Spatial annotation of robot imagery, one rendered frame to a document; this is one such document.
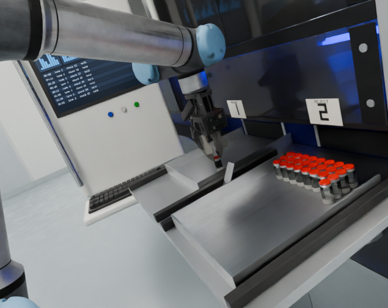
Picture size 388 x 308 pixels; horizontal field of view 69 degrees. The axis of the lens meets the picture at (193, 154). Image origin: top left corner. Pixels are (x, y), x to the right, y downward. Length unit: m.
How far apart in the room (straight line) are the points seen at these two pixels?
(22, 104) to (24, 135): 0.56
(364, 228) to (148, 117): 0.99
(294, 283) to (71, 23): 0.47
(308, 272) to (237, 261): 0.12
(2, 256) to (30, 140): 5.38
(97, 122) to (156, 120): 0.26
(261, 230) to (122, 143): 0.87
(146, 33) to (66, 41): 0.13
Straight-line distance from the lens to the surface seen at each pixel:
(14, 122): 5.87
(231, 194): 0.72
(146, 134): 1.31
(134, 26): 0.48
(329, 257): 0.51
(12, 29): 0.40
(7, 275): 0.53
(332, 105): 0.67
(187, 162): 1.02
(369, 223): 0.56
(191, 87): 0.75
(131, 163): 1.32
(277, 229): 0.57
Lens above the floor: 1.22
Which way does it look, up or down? 18 degrees down
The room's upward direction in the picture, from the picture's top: 20 degrees counter-clockwise
